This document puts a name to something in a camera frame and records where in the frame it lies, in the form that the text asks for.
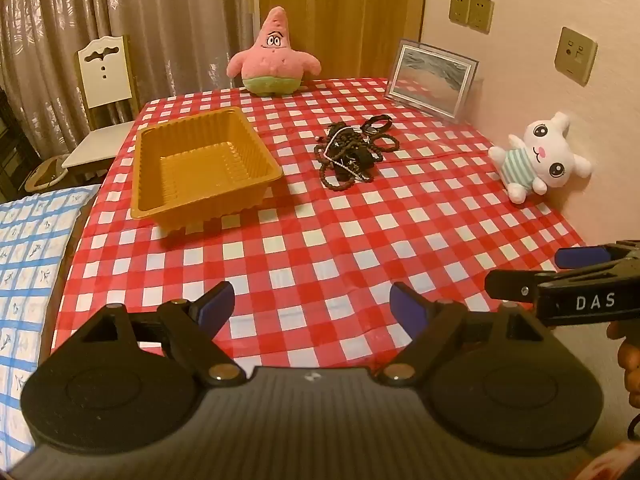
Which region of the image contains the wooden door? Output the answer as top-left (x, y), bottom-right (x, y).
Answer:
top-left (257, 0), bottom-right (431, 86)

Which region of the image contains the white bunny plush toy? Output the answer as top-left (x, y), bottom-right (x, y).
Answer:
top-left (487, 111), bottom-right (593, 205)

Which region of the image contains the person's right hand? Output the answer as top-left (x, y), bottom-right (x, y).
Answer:
top-left (606, 322), bottom-right (640, 411)

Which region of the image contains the pile of dark bead necklaces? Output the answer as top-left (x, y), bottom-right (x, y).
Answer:
top-left (312, 122), bottom-right (385, 193)

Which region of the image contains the pink starfish plush toy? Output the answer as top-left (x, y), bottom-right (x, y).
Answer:
top-left (226, 6), bottom-right (322, 97)

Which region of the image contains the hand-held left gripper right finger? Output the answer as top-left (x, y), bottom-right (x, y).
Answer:
top-left (382, 282), bottom-right (556, 387)

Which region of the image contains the beige wall socket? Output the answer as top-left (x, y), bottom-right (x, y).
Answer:
top-left (554, 26), bottom-right (599, 87)

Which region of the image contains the grey patterned curtain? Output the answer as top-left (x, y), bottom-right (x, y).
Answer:
top-left (0, 0), bottom-right (261, 161)

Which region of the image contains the glass picture frame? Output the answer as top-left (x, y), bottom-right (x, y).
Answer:
top-left (384, 38), bottom-right (480, 121)

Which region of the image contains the white pearl necklace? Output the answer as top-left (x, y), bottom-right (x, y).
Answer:
top-left (324, 129), bottom-right (373, 181)

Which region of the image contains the white wooden chair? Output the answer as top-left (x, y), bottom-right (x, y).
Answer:
top-left (60, 35), bottom-right (141, 186)

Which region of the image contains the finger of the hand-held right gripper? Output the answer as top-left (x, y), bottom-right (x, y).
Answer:
top-left (484, 269), bottom-right (557, 306)
top-left (554, 240), bottom-right (640, 272)

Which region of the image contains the red checked tablecloth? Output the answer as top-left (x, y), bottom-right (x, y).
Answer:
top-left (50, 77), bottom-right (601, 373)

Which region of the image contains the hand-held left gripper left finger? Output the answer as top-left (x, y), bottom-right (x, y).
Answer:
top-left (67, 281), bottom-right (242, 387)

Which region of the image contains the blue checked cloth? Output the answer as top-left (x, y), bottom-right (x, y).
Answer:
top-left (0, 184), bottom-right (101, 461)

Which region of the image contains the yellow plastic tray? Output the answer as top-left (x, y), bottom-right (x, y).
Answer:
top-left (131, 106), bottom-right (285, 237)

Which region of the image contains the black bangle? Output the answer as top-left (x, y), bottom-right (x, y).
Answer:
top-left (360, 115), bottom-right (394, 136)

